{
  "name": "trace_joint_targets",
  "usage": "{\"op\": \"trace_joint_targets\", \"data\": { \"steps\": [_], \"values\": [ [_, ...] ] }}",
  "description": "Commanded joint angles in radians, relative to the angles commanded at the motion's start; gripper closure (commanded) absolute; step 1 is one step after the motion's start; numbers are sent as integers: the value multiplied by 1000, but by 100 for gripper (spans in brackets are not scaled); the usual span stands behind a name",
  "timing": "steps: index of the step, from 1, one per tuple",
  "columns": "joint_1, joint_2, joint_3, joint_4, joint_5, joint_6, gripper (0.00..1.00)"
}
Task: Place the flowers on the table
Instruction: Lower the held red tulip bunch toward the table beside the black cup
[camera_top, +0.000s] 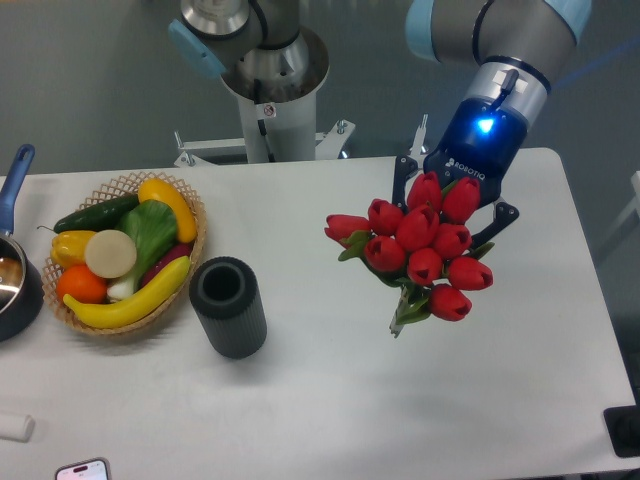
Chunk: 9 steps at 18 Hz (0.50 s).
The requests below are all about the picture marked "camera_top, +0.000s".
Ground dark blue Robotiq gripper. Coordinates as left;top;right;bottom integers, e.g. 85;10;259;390
391;98;527;249

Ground red tulip bouquet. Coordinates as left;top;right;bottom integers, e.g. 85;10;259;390
324;172;494;336

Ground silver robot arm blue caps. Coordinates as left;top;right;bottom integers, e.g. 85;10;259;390
168;1;591;247

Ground black ribbed cylindrical vase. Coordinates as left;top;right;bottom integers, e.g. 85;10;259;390
189;256;267;359

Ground purple eggplant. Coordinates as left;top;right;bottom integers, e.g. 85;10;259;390
140;243;192;287

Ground black device at table edge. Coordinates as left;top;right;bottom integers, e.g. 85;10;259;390
603;406;639;458

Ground yellow squash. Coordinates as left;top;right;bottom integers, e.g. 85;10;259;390
138;178;197;243

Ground green bok choy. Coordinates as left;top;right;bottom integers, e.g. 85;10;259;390
107;200;177;303

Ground green cucumber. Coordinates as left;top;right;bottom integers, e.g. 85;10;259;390
38;194;139;234

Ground beige round disc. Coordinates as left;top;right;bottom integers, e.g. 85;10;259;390
84;230;137;279

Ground orange fruit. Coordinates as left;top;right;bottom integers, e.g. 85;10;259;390
56;265;107;304

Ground yellow banana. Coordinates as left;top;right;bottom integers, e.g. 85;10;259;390
63;256;191;330

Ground yellow bell pepper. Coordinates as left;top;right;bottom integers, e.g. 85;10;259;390
50;230;96;269

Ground smartphone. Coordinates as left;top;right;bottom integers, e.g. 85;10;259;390
54;457;112;480

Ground white cylindrical object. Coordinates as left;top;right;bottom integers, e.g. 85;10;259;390
0;411;36;443

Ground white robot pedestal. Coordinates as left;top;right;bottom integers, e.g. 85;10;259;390
222;27;329;163

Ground metal base frame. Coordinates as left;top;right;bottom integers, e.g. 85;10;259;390
174;113;429;167

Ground dark saucepan blue handle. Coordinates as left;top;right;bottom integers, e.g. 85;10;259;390
1;144;43;342

